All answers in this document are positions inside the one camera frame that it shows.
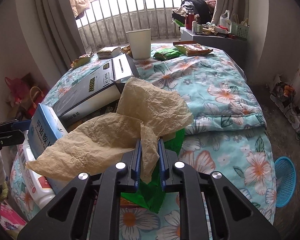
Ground black orange snack bag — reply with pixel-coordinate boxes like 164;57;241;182
271;81;297;103

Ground green snack bag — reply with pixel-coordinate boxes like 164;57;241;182
120;127;185;213

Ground red gift bag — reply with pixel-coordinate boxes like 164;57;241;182
22;86;49;120

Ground tangled cables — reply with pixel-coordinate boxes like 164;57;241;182
285;104;300;140

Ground light blue medicine box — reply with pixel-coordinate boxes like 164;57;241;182
27;104;65;157

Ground beige pleated curtain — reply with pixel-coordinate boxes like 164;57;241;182
32;0;90;73

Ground pink mesh bag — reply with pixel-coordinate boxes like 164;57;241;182
4;76;32;105

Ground pink cardboard box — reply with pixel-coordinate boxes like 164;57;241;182
0;201;27;233

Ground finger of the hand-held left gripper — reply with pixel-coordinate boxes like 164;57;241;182
0;131;25;152
0;120;28;133

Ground blue plastic waste basket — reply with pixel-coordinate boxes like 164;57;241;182
274;156;297;208

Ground grey cabinet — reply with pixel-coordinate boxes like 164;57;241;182
180;27;248;55

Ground white plastic bag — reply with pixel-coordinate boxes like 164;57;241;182
219;10;232;28

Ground brown snack bag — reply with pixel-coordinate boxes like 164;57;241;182
174;42;214;57

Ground white strawberry tissue pack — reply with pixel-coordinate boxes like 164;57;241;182
16;140;57;208

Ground black clothes pile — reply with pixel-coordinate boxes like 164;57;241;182
181;0;213;24

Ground brown paper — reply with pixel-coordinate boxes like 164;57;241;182
25;77;194;184

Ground white green biscuit pack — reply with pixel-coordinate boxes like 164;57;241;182
97;46;121;58

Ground green foil packet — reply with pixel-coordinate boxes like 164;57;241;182
154;49;183;61

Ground yellow brown snack packet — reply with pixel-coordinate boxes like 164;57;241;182
71;52;94;68

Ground metal window railing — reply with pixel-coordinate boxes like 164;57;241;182
75;0;203;53

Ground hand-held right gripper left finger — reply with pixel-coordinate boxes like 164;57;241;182
17;137;143;240

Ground silver cardboard box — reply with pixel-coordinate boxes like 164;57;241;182
51;54;140;120

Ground white printed carton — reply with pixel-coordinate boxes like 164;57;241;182
277;100;300;128

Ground green plastic storage basket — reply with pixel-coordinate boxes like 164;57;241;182
230;22;249;40

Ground floral light blue blanket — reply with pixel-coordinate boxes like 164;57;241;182
10;42;277;240

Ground red thermos bottle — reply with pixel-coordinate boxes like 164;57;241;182
185;8;194;30

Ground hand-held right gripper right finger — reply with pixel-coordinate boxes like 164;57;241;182
157;137;282;240

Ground white paper cup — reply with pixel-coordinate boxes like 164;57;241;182
126;29;152;60

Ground orange snack packet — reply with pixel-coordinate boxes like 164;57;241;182
121;45;133;58

